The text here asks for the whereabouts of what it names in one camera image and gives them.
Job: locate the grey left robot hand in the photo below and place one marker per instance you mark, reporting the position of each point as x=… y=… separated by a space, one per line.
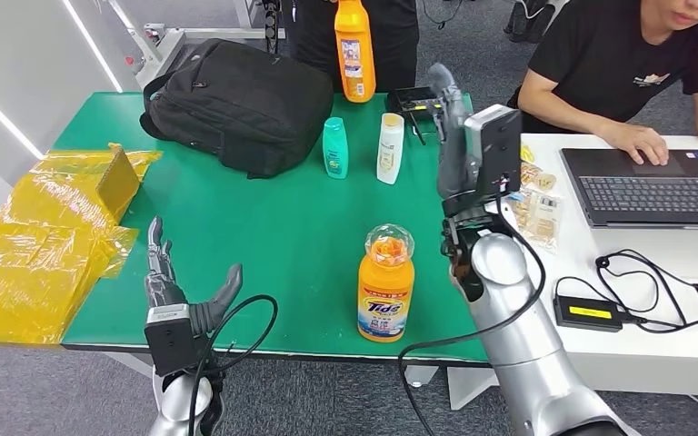
x=162 y=289

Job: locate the seated person's right hand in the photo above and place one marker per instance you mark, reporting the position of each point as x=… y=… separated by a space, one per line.
x=641 y=144

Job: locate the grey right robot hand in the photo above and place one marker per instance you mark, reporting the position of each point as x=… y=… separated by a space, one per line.
x=454 y=156

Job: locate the tall orange bottle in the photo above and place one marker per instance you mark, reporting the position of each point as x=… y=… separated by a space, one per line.
x=355 y=54

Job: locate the orange Tide detergent bottle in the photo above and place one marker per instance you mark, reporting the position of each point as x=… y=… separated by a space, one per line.
x=385 y=289

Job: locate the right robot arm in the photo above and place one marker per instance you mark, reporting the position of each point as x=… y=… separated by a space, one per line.
x=523 y=349

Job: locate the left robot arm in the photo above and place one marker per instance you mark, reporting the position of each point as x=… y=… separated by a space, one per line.
x=177 y=403

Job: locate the white shampoo bottle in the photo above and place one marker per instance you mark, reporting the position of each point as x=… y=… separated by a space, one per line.
x=390 y=153

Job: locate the teal shampoo bottle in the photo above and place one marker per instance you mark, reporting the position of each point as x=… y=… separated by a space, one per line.
x=336 y=150

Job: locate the dark laptop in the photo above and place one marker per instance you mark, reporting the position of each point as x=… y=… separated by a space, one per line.
x=644 y=192

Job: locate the black box device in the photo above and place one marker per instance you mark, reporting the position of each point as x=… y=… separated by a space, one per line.
x=412 y=99

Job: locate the small snack packet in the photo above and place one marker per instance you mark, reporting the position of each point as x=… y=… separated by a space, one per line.
x=537 y=177

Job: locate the seated person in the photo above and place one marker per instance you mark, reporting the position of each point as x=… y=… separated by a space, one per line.
x=596 y=60

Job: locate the clear cracker snack bag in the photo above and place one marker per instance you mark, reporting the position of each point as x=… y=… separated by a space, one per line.
x=540 y=219

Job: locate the green table mat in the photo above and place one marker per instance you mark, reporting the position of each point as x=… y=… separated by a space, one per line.
x=265 y=240

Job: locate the yellow plastic wrapped package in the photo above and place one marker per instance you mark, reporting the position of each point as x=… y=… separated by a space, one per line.
x=42 y=253

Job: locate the standing person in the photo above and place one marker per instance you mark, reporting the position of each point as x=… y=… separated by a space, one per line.
x=397 y=36

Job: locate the black power adapter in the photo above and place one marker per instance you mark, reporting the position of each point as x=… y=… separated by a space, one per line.
x=587 y=313

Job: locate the black backpack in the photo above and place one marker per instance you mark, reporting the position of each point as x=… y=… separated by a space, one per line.
x=234 y=102

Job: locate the white table leg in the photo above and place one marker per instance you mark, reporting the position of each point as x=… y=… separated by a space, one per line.
x=469 y=385

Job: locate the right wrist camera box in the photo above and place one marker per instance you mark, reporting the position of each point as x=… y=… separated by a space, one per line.
x=496 y=144

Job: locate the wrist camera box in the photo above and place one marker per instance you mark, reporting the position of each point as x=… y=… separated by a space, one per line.
x=168 y=343
x=496 y=144

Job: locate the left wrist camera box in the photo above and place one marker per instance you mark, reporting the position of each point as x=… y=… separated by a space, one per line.
x=168 y=343

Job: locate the white metal frame machine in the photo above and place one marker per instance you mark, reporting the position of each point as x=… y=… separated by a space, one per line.
x=168 y=45

